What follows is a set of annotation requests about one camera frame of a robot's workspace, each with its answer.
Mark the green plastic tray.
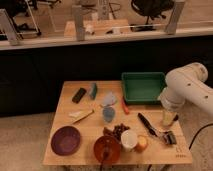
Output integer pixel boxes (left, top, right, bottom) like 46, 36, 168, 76
121, 72, 166, 105

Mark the bunch of dark grapes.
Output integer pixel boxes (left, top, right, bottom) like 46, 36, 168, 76
103, 123, 130, 141

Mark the wooden background bench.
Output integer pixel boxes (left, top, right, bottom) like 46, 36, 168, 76
64, 19, 131, 37

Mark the black rectangular block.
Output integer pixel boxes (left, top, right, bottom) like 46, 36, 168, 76
72, 88, 86, 103

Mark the blue cup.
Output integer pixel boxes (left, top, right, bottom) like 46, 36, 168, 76
103, 107, 115, 123

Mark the wooden handled knife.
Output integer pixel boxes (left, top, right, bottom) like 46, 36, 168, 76
69, 109, 94, 124

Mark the purple bowl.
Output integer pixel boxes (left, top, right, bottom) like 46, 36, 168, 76
51, 126, 81, 156

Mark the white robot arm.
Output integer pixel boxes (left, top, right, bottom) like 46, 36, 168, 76
158, 62, 213, 126

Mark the black cable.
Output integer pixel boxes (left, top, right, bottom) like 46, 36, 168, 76
188, 122, 213, 151

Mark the black office chair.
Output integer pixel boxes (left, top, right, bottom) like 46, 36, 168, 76
131, 0, 174, 25

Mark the red-brown bowl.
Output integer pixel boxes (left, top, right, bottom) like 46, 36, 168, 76
93, 136, 121, 165

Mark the white mug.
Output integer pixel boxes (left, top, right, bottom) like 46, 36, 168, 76
121, 130, 138, 152

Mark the apple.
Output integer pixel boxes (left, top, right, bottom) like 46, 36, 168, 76
135, 135, 148, 152

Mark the red marker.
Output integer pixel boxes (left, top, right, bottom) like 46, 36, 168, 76
121, 98, 129, 114

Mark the wooden table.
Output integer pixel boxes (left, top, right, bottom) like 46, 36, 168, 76
43, 81, 192, 165

